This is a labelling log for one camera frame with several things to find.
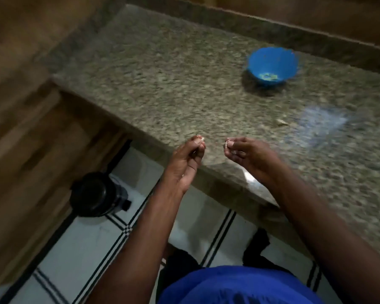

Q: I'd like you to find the blue plastic bowl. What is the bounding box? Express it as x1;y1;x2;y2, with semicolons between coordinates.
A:
248;47;299;87

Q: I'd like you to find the person's right forearm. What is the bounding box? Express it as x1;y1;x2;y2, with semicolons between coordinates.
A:
267;164;380;304

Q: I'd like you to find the person's right hand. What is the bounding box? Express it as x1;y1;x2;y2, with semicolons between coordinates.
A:
225;137;284;187

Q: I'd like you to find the black round bin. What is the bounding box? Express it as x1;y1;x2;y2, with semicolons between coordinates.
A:
69;172;132;218

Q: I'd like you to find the person's left forearm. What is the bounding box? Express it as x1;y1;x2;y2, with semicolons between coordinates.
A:
93;180;186;304

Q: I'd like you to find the person's blue shirt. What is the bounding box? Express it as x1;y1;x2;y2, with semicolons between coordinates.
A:
160;265;324;304

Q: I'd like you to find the person's left hand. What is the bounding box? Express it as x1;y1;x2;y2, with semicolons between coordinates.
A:
163;135;206;195

